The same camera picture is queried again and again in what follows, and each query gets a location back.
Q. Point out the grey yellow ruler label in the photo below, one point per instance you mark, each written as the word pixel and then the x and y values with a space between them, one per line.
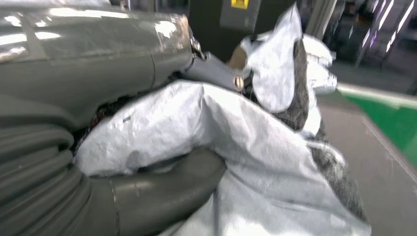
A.
pixel 241 19

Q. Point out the flat white stacked parcel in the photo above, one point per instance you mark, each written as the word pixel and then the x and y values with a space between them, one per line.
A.
pixel 324 79
pixel 319 49

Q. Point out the aluminium conveyor frame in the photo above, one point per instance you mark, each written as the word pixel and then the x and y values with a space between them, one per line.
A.
pixel 374 94

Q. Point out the black scanner column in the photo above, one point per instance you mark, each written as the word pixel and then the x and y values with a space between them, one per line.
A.
pixel 208 32

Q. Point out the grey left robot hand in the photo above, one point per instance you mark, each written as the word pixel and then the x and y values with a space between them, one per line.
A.
pixel 81 58

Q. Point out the white black-striped parcel bag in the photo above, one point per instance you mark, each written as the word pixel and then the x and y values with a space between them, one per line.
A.
pixel 244 146

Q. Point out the green conveyor belt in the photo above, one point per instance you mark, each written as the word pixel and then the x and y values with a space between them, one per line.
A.
pixel 397 123

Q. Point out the black scanner platform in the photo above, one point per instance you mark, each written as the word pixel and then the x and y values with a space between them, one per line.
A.
pixel 374 179

